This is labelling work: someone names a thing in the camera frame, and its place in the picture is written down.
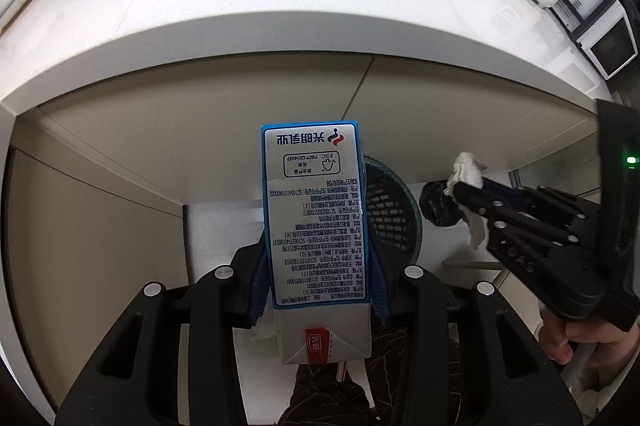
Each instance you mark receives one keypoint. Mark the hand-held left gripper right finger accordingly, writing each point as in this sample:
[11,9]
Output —
[381,288]

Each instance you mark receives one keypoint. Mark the white microwave oven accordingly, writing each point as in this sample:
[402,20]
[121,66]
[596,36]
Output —
[600,36]

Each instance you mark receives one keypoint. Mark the blue and white milk carton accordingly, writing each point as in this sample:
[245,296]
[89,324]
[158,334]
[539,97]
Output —
[317,231]

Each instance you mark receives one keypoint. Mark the person's right hand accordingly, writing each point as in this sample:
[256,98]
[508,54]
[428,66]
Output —
[562,341]

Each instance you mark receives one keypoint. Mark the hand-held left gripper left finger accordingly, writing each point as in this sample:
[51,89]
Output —
[260,286]

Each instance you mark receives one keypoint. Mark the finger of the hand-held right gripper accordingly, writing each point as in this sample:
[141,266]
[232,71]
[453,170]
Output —
[565,213]
[505,218]

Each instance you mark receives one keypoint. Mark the white tissue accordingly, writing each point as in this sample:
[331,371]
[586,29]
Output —
[467,169]

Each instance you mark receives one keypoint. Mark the black plastic bag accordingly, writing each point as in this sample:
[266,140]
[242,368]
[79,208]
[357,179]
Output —
[440,203]

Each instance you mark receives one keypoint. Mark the black mesh trash bin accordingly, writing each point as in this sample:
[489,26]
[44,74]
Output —
[395,211]

